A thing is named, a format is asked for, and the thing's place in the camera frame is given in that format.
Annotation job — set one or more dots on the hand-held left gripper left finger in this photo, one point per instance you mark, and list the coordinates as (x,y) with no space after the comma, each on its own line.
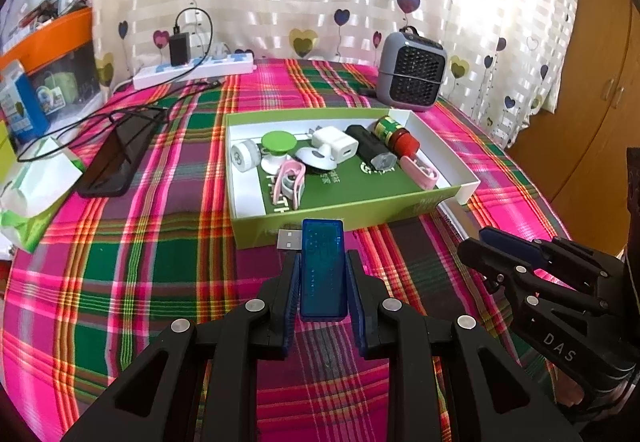
(290,302)

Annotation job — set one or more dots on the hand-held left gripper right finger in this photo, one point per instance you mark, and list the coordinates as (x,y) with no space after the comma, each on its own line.
(357,302)

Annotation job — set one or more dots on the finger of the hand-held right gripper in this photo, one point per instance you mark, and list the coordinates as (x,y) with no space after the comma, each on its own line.
(510,242)
(495,267)

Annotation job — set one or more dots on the blue usb tester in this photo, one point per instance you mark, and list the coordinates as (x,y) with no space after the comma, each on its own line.
(322,272)

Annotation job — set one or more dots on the silver lighter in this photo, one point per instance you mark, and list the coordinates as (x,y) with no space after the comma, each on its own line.
(452,214)

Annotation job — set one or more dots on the green and white cardboard box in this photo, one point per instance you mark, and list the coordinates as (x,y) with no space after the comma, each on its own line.
(375,214)

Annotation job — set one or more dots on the small pink clip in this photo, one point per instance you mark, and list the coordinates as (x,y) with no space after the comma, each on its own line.
(415,170)

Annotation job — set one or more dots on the large pink and grey clip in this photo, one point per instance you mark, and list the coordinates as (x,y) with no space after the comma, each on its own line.
(290,167)

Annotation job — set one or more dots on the white panda-shaped gadget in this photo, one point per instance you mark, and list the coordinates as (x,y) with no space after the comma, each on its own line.
(315,155)

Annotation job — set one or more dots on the small white round jar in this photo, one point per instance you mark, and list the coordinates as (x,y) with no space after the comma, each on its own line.
(244,155)

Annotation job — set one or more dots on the green round phone grip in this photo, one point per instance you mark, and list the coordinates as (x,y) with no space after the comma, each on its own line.
(280,142)

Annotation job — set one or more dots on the black pocket device clear tip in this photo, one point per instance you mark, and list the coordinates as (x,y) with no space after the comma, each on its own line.
(362,140)

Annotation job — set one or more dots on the brown bottle with red cap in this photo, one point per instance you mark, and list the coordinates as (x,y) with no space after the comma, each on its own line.
(392,130)

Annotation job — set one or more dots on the white usb charger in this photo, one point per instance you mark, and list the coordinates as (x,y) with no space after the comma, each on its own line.
(332,137)

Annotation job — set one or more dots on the person's right hand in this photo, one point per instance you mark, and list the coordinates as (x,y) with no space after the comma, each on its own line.
(569,389)

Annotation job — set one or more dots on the pink green plaid tablecloth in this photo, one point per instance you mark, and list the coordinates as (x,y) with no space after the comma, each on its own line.
(150,262)

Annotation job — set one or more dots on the wooden wardrobe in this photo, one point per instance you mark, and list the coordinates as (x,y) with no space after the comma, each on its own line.
(600,97)

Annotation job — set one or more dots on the grey mini heater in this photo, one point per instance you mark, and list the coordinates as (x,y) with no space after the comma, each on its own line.
(410,72)

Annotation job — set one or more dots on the black smartphone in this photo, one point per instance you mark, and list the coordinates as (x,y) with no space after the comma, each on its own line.
(110,167)

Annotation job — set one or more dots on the white power strip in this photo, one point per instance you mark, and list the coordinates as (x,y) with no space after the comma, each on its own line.
(200,70)

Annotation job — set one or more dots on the green tissue packet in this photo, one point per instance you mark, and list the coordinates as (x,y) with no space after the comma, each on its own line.
(40,192)

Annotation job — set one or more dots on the black power adapter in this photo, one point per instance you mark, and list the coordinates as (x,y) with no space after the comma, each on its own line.
(179,50)

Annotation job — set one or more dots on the yellow-green box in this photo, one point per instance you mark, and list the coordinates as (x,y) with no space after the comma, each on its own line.
(4,152)

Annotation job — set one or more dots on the blue and white box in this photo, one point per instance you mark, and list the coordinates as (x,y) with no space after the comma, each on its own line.
(20,107)

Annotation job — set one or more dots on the orange storage bin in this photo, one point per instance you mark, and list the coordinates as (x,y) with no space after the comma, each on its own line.
(50,30)

